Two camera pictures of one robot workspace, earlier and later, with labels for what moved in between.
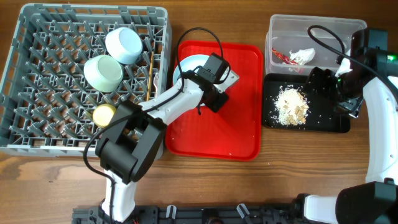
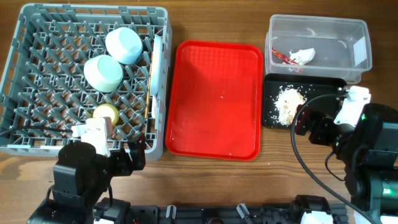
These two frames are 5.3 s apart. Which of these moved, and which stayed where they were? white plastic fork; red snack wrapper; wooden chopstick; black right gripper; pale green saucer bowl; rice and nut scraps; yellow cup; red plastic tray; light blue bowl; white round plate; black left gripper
Moved: white plastic fork; black left gripper; black right gripper; white round plate
Stayed: wooden chopstick; pale green saucer bowl; red plastic tray; rice and nut scraps; yellow cup; light blue bowl; red snack wrapper
